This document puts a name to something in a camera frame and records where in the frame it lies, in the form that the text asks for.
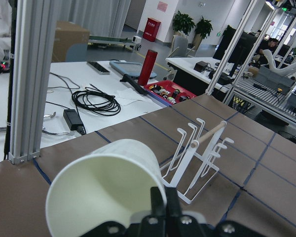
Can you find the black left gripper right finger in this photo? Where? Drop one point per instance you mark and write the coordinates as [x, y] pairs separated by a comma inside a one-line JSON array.
[[173, 207]]

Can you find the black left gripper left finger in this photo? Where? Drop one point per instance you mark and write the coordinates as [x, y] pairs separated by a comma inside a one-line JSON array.
[[158, 208]]

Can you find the white plastic cup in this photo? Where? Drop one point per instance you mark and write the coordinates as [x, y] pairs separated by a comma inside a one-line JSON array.
[[110, 184]]

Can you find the red parts tray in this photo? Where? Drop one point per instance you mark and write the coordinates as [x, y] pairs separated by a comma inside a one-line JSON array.
[[168, 92]]

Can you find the black power adapter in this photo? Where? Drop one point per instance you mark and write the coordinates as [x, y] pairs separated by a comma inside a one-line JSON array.
[[73, 121]]

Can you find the blue teach pendant tablet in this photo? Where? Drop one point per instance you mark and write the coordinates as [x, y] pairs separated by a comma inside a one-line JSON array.
[[132, 69]]

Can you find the red thermos bottle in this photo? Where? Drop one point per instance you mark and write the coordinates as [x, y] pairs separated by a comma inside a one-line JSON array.
[[147, 67]]

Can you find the red fire cabinet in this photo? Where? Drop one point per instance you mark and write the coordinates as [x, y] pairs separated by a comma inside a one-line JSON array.
[[151, 29]]

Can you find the cardboard box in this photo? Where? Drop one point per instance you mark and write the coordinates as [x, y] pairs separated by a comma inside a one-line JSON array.
[[70, 43]]

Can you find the person in white shirt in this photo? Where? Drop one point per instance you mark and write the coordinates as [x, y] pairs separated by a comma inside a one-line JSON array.
[[5, 32]]

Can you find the white wire cup rack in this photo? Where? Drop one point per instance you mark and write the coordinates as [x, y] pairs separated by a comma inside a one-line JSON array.
[[192, 166]]

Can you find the aluminium frame post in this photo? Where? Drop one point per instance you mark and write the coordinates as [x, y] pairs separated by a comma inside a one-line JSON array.
[[35, 32]]

